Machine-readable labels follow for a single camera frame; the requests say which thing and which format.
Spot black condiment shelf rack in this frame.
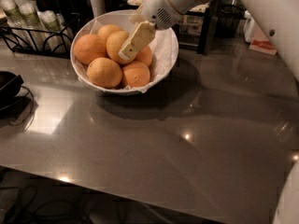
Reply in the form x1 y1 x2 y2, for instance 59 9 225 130
124 0 221 56

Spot black wire cup rack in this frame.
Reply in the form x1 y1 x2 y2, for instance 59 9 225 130
0 13 79 59

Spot back orange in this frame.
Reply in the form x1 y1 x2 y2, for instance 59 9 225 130
98 24 121 41

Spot red and white card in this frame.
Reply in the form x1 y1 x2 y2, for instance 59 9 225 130
249 27 277 55

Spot front left orange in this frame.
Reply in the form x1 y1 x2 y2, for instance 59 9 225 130
87 57 122 89

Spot black bowl on wire stand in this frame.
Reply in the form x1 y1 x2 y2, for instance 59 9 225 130
0 71 35 126

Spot right rear orange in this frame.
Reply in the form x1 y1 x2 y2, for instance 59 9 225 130
135 46 152 66

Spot white cloth bowl liner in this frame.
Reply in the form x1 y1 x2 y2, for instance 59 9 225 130
74 15 179 94

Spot middle stack of plastic cups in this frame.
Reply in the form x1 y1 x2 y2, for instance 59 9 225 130
20 3 43 50

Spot top centre orange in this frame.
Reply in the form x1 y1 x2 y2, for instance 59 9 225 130
107 31 133 65

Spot cream sachet packets right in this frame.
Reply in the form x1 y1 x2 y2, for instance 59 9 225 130
190 3 209 13

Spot white round bowl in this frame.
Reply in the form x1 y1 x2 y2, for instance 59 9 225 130
69 9 180 96

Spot stack of plastic cups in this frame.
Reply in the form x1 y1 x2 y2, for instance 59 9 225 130
1 0 24 28
20 3 43 50
40 10 65 54

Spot white paper cup tube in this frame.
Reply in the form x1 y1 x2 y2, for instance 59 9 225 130
86 0 107 19

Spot left stack of plastic cups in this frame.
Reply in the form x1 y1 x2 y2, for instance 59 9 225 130
1 0 24 28

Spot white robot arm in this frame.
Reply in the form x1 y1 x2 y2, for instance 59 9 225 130
120 0 299 76

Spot right stack of plastic cups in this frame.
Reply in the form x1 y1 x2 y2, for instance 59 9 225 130
40 10 65 54

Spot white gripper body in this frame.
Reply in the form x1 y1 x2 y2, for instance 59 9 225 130
141 0 213 30

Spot orange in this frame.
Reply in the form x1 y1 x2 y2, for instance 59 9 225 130
107 31 133 65
73 35 107 65
87 57 122 89
135 46 152 66
98 24 121 41
122 61 150 88

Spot black mesh basket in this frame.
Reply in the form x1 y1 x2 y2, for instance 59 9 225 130
215 5 244 38

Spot white appliance with bowls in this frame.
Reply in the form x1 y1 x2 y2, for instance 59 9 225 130
243 10 257 43

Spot front right orange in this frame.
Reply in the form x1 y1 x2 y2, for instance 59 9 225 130
122 61 150 88

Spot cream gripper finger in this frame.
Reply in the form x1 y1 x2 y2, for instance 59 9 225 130
129 6 145 24
119 21 156 61

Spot black floor cables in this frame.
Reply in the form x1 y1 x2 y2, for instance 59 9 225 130
0 184 163 224

